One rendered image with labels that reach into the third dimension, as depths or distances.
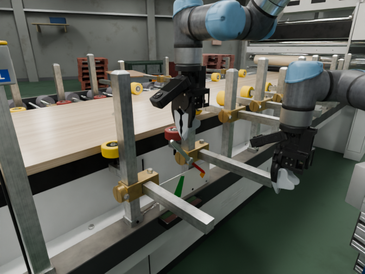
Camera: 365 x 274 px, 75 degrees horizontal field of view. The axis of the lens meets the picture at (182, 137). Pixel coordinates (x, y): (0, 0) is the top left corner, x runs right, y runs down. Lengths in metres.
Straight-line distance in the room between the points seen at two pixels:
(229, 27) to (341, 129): 2.96
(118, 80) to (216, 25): 0.26
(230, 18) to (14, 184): 0.54
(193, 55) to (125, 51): 10.07
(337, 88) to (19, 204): 0.72
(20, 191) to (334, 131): 3.25
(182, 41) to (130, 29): 10.12
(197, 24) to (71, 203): 0.68
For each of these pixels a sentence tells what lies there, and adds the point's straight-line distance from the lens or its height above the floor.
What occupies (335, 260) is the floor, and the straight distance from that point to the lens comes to 1.87.
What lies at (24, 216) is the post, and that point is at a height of 0.88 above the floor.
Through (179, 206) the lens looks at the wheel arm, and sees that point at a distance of 0.63.
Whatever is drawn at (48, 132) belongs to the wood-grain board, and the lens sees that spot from 1.05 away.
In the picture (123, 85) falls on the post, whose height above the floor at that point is 1.12.
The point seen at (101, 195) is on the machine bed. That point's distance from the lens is 0.95.
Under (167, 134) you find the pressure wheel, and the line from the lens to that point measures 0.92.
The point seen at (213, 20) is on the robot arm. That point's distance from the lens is 0.54.
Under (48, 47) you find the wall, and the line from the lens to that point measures 10.63.
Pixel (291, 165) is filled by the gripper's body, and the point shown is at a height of 0.92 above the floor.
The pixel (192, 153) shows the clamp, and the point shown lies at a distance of 0.84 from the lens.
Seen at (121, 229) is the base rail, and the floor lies 0.70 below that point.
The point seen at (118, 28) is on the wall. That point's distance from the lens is 10.66.
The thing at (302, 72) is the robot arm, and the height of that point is 1.16.
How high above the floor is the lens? 1.21
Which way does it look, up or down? 21 degrees down
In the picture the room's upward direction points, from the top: straight up
